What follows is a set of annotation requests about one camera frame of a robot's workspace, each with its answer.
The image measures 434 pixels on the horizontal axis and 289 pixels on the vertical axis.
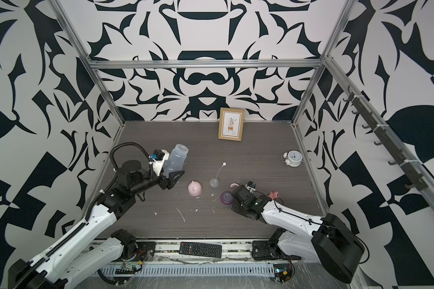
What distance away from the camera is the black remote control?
2.44 feet

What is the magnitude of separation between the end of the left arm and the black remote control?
10.8 inches

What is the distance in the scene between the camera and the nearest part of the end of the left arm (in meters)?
0.63
